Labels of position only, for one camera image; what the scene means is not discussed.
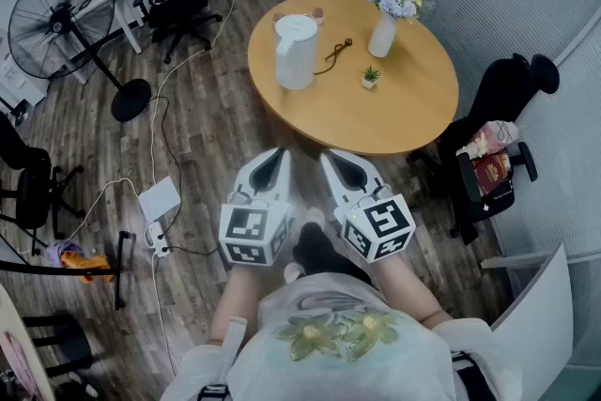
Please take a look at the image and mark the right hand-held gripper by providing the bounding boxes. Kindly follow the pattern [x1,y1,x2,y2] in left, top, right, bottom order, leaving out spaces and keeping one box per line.
[319,148,418,265]

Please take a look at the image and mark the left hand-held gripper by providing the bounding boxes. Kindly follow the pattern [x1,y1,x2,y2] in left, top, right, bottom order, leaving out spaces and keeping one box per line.
[218,147,295,268]

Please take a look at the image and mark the white electric kettle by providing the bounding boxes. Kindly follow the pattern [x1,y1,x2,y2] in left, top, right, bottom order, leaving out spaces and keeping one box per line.
[273,13,322,92]

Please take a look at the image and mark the person's right forearm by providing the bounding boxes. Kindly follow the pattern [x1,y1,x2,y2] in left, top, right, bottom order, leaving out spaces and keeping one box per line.
[374,252,454,328]

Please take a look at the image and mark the person's left forearm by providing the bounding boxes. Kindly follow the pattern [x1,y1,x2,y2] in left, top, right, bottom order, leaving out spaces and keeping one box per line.
[208,263,263,347]

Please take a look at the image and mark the person's white shoe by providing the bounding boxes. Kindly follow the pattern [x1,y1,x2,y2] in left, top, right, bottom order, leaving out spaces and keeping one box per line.
[283,261,305,285]
[304,208,327,231]

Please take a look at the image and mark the person's black trousers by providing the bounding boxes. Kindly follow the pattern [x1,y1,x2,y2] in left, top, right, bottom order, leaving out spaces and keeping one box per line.
[292,222,375,286]

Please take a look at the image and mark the small potted green plant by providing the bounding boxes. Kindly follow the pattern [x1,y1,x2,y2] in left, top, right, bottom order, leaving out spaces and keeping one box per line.
[360,64,382,91]

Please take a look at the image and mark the flat white box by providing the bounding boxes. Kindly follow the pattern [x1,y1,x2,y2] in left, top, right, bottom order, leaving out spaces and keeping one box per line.
[137,175,183,225]

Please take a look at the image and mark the white power strip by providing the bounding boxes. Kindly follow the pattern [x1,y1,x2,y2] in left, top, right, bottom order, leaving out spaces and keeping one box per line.
[146,220,172,259]

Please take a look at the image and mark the white ceramic vase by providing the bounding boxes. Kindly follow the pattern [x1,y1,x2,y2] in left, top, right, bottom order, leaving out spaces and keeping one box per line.
[367,10,400,59]

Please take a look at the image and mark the red box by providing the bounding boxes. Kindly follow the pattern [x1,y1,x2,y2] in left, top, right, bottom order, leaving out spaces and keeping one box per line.
[470,151,512,197]

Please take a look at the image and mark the pink plastic bag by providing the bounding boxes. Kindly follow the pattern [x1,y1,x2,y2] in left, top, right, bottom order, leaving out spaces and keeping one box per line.
[456,119,521,158]

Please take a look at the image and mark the black chair with bags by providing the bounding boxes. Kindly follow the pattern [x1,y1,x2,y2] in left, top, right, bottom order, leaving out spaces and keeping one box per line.
[407,53,562,246]

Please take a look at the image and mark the person's white floral shirt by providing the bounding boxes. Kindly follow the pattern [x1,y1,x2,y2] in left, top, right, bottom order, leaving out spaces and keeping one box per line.
[159,272,525,401]

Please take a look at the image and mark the orange cloth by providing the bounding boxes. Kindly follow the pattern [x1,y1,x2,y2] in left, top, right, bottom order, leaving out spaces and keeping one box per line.
[60,250,116,285]

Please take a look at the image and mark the white desk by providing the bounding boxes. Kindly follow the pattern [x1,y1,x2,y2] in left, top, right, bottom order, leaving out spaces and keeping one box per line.
[114,0,147,56]

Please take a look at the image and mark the purple cloth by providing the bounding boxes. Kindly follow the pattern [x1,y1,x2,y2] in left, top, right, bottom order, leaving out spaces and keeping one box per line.
[45,239,85,270]

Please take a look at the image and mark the white curved board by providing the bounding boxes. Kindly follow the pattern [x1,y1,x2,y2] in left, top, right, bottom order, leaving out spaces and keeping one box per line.
[480,242,576,393]

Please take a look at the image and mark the black standing floor fan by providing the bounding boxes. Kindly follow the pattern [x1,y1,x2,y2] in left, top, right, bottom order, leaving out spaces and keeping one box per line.
[8,0,153,124]

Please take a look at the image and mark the black stool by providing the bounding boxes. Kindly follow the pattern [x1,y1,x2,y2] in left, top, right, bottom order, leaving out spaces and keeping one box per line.
[22,311,94,380]

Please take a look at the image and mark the white cabinet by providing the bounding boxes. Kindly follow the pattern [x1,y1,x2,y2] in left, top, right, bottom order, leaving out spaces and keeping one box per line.
[0,28,49,110]

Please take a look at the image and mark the black floor cable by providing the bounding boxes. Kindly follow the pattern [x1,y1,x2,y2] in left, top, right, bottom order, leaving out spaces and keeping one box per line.
[148,95,221,256]

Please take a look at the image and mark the brown cord with plug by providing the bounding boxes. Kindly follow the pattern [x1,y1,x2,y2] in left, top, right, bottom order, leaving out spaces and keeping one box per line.
[313,37,355,77]

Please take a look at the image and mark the long white floor cable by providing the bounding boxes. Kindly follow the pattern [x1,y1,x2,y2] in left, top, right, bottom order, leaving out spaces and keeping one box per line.
[65,0,239,245]

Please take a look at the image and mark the black metal frame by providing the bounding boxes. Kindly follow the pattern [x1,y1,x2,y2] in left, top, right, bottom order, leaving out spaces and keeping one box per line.
[0,229,138,312]

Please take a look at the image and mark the thin white power cable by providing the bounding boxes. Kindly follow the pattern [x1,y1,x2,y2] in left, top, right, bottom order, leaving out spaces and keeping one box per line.
[150,254,178,378]

